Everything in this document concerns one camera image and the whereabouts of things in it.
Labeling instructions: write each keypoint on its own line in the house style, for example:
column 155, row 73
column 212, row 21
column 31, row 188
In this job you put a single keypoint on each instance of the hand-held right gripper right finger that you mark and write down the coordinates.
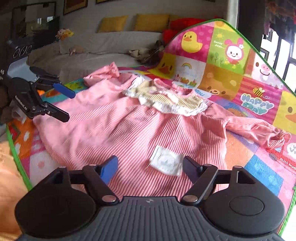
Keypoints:
column 190, row 170

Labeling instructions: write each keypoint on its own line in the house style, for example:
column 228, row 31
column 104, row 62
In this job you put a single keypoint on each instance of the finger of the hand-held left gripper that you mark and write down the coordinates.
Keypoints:
column 64, row 90
column 59, row 115

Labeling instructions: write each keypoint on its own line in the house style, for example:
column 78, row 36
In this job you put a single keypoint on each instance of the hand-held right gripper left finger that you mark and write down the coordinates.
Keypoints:
column 107, row 171

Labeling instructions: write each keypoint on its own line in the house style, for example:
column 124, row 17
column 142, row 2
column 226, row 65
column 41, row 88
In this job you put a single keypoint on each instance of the pink ribbed child's garment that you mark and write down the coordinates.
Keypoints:
column 115, row 129

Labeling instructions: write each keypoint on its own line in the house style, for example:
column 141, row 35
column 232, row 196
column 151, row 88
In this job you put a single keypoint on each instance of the hanging clothes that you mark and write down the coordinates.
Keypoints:
column 282, row 18

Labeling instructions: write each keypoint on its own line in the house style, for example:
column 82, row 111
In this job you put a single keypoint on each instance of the small pale stuffed toy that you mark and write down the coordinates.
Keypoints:
column 76, row 49

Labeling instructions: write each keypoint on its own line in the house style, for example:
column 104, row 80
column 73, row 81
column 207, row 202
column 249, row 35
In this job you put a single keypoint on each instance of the yellow duck plush toy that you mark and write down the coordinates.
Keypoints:
column 64, row 34

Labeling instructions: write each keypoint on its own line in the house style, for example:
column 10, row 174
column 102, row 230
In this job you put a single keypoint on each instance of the white sofa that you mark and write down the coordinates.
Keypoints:
column 104, row 44

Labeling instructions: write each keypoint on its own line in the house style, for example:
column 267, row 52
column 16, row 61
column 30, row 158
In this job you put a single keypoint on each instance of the colourful cartoon play mat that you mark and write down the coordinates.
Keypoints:
column 254, row 166

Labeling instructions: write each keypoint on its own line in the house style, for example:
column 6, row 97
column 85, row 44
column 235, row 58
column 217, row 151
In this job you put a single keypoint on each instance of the black glass cabinet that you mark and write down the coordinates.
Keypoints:
column 37, row 23

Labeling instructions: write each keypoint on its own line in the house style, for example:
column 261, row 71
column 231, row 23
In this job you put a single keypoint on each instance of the yellow cushion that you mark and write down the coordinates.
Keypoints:
column 113, row 24
column 151, row 23

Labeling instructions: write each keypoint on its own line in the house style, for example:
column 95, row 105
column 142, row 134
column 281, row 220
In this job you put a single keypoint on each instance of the person's orange clothing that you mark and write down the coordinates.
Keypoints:
column 11, row 185

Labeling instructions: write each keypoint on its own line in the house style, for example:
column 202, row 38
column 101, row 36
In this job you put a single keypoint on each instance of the brown stuffed toy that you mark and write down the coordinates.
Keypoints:
column 141, row 52

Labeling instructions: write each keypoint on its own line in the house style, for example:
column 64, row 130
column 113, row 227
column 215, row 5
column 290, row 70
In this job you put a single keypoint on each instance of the red cushion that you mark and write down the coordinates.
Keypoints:
column 182, row 24

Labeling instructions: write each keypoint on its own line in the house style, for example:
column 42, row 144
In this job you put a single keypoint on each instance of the brown picture frame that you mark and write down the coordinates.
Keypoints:
column 103, row 1
column 75, row 5

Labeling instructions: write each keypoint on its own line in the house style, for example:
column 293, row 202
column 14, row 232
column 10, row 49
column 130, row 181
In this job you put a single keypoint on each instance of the black window frame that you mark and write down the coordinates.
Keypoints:
column 249, row 20

